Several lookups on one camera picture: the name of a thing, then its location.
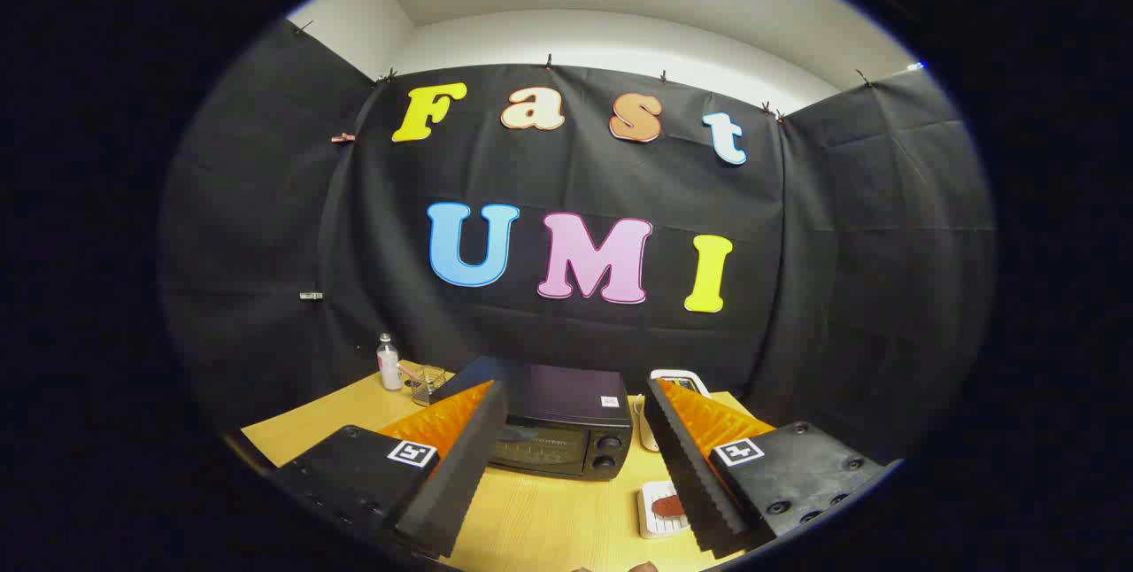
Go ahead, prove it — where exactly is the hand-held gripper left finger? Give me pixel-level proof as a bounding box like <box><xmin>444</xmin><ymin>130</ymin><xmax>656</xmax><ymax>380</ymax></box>
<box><xmin>270</xmin><ymin>380</ymin><xmax>510</xmax><ymax>560</ymax></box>

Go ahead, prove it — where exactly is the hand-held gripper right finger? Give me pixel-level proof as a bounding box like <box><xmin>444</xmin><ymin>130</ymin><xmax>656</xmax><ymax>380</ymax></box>
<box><xmin>644</xmin><ymin>377</ymin><xmax>890</xmax><ymax>558</ymax></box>

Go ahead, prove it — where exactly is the black toaster oven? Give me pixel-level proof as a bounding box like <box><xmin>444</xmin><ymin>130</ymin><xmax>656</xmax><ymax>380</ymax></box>
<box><xmin>431</xmin><ymin>356</ymin><xmax>635</xmax><ymax>481</ymax></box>

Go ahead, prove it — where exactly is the white toaster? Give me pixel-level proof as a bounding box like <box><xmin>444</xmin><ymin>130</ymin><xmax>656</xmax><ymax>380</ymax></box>
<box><xmin>636</xmin><ymin>368</ymin><xmax>712</xmax><ymax>453</ymax></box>

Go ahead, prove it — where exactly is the white rectangular dish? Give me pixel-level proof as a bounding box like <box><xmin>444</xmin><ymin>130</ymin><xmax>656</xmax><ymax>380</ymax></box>
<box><xmin>637</xmin><ymin>480</ymin><xmax>692</xmax><ymax>540</ymax></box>

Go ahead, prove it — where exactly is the clear glass container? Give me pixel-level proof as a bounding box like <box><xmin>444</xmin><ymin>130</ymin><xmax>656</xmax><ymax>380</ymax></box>
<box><xmin>409</xmin><ymin>366</ymin><xmax>448</xmax><ymax>406</ymax></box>

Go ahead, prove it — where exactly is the clear plastic bottle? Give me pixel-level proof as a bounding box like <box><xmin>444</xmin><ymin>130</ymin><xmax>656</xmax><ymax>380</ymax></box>
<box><xmin>377</xmin><ymin>333</ymin><xmax>403</xmax><ymax>391</ymax></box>

